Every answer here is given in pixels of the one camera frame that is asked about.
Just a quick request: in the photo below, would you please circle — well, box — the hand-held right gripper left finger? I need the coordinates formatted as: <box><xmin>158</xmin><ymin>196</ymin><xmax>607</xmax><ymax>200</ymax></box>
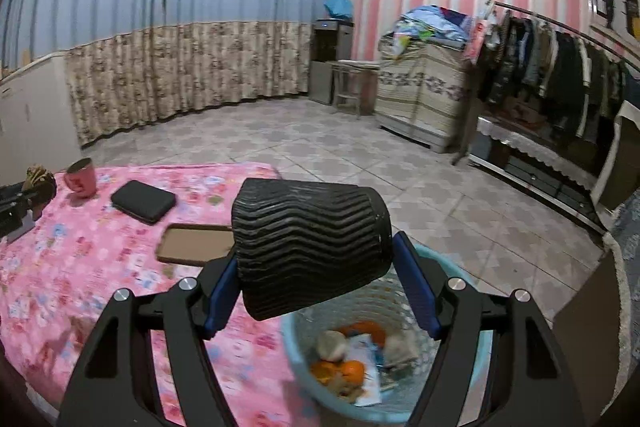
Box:
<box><xmin>57</xmin><ymin>252</ymin><xmax>241</xmax><ymax>427</ymax></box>

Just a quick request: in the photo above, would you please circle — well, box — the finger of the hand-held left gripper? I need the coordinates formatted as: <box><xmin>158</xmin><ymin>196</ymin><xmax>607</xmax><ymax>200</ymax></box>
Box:
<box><xmin>0</xmin><ymin>181</ymin><xmax>57</xmax><ymax>228</ymax></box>

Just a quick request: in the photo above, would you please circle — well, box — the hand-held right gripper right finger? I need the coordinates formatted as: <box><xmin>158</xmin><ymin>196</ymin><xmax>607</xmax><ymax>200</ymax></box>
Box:
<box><xmin>392</xmin><ymin>231</ymin><xmax>586</xmax><ymax>427</ymax></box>

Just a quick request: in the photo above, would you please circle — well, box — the brown patterned wrapper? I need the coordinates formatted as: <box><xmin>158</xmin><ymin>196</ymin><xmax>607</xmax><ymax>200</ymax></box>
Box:
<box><xmin>24</xmin><ymin>164</ymin><xmax>57</xmax><ymax>202</ymax></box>

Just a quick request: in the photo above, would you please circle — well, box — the beige face mask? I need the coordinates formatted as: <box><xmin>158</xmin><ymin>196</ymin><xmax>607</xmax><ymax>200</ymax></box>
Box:
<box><xmin>385</xmin><ymin>332</ymin><xmax>421</xmax><ymax>369</ymax></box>

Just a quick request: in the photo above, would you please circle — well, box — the light blue plastic basket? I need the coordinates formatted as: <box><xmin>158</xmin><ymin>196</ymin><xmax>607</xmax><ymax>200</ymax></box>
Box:
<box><xmin>280</xmin><ymin>243</ymin><xmax>493</xmax><ymax>423</ymax></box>

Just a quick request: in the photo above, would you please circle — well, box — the light blue paper packet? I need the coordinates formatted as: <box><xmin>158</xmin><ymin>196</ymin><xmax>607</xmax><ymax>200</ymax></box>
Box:
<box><xmin>345</xmin><ymin>336</ymin><xmax>383</xmax><ymax>405</ymax></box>

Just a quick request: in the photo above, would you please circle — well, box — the black ribbed cup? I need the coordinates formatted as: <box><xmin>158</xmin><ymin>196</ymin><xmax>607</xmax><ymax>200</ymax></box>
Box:
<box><xmin>231</xmin><ymin>179</ymin><xmax>394</xmax><ymax>322</ymax></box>

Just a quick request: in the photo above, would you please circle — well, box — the cream round bun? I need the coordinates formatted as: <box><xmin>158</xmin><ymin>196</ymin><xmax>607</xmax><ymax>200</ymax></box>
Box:
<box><xmin>315</xmin><ymin>329</ymin><xmax>347</xmax><ymax>360</ymax></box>

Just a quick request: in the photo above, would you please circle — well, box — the brown phone case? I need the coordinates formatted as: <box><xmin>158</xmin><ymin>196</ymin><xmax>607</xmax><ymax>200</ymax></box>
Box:
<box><xmin>156</xmin><ymin>223</ymin><xmax>236</xmax><ymax>267</ymax></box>

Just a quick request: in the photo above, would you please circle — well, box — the pink mug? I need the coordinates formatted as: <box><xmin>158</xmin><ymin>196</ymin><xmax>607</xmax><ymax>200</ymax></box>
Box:
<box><xmin>64</xmin><ymin>158</ymin><xmax>98</xmax><ymax>198</ymax></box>

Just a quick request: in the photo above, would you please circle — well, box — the white cabinet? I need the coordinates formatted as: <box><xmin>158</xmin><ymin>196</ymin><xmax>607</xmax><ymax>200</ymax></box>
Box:
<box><xmin>0</xmin><ymin>54</ymin><xmax>83</xmax><ymax>188</ymax></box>

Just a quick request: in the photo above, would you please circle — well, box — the pink floral blanket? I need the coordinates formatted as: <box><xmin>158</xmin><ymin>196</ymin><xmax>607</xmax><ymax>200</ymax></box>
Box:
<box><xmin>0</xmin><ymin>163</ymin><xmax>321</xmax><ymax>427</ymax></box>

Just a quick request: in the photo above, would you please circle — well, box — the black zip case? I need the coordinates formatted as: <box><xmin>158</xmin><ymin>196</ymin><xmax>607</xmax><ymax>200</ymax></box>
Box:
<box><xmin>110</xmin><ymin>180</ymin><xmax>177</xmax><ymax>225</ymax></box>

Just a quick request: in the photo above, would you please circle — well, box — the low dark cabinet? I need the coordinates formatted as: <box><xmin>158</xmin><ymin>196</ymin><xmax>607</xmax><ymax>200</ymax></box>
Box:
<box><xmin>470</xmin><ymin>117</ymin><xmax>608</xmax><ymax>235</ymax></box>

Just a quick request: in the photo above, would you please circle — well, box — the dark wooden furniture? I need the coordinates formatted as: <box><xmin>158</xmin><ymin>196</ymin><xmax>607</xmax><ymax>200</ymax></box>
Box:
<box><xmin>552</xmin><ymin>252</ymin><xmax>631</xmax><ymax>427</ymax></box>

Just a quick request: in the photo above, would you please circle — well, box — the white lace cloth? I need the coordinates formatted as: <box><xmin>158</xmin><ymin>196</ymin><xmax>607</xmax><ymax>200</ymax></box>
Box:
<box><xmin>475</xmin><ymin>116</ymin><xmax>598</xmax><ymax>190</ymax></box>

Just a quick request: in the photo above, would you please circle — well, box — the patterned cloth covered cabinet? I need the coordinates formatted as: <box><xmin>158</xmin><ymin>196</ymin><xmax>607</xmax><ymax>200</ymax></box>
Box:
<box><xmin>375</xmin><ymin>34</ymin><xmax>473</xmax><ymax>154</ymax></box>

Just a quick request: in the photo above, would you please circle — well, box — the blue floral curtain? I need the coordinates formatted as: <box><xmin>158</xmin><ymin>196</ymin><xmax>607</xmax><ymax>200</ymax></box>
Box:
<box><xmin>165</xmin><ymin>0</ymin><xmax>333</xmax><ymax>108</ymax></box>
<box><xmin>0</xmin><ymin>0</ymin><xmax>173</xmax><ymax>148</ymax></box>

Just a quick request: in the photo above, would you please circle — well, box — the grey blue floral cloth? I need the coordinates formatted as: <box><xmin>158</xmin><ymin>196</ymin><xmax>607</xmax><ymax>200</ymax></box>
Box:
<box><xmin>602</xmin><ymin>202</ymin><xmax>640</xmax><ymax>358</ymax></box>

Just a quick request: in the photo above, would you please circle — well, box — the small side table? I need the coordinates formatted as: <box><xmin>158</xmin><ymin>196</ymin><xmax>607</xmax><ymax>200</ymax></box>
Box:
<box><xmin>327</xmin><ymin>61</ymin><xmax>381</xmax><ymax>116</ymax></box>

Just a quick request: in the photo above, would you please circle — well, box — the lace covered television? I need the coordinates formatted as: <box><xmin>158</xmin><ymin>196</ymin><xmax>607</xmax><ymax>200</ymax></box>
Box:
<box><xmin>592</xmin><ymin>99</ymin><xmax>640</xmax><ymax>212</ymax></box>

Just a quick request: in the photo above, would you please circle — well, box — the water dispenser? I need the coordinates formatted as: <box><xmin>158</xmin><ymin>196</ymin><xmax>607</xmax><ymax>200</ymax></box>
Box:
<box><xmin>309</xmin><ymin>21</ymin><xmax>353</xmax><ymax>105</ymax></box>

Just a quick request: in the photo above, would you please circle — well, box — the row of hanging clothes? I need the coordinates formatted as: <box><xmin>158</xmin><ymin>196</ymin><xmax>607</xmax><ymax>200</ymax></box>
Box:
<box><xmin>480</xmin><ymin>14</ymin><xmax>640</xmax><ymax>142</ymax></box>

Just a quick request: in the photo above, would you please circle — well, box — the pink hanging bag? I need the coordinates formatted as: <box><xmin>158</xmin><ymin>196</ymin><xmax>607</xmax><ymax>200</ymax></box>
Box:
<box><xmin>462</xmin><ymin>2</ymin><xmax>496</xmax><ymax>60</ymax></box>

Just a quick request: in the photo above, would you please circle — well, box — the pile of folded clothes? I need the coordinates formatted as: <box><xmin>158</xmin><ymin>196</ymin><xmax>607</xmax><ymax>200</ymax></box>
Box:
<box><xmin>392</xmin><ymin>5</ymin><xmax>476</xmax><ymax>50</ymax></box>

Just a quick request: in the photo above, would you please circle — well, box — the blue covered water bottle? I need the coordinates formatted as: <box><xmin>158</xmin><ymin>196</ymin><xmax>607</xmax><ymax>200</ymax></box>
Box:
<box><xmin>322</xmin><ymin>0</ymin><xmax>355</xmax><ymax>22</ymax></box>

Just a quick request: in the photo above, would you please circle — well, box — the metal clothes rack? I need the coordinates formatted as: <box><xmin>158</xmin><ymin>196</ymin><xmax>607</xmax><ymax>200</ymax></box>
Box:
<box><xmin>452</xmin><ymin>0</ymin><xmax>640</xmax><ymax>168</ymax></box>

